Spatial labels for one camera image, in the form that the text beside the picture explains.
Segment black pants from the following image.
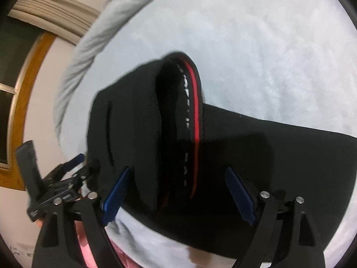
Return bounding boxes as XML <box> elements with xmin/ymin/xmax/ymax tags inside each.
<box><xmin>87</xmin><ymin>53</ymin><xmax>356</xmax><ymax>258</ymax></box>

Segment left hand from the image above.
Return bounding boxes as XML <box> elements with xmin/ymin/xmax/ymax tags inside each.
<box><xmin>35</xmin><ymin>219</ymin><xmax>44</xmax><ymax>228</ymax></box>

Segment wooden framed window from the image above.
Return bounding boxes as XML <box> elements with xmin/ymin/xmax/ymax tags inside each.
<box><xmin>1</xmin><ymin>16</ymin><xmax>56</xmax><ymax>191</ymax></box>

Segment beige curtain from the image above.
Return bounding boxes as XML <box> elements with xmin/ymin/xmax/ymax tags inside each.
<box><xmin>8</xmin><ymin>0</ymin><xmax>99</xmax><ymax>45</ymax></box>

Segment light blue bed sheet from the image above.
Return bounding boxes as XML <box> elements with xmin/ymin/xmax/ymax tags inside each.
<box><xmin>58</xmin><ymin>0</ymin><xmax>357</xmax><ymax>268</ymax></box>

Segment grey duvet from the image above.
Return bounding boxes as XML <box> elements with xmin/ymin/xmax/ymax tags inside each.
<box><xmin>53</xmin><ymin>0</ymin><xmax>153</xmax><ymax>142</ymax></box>

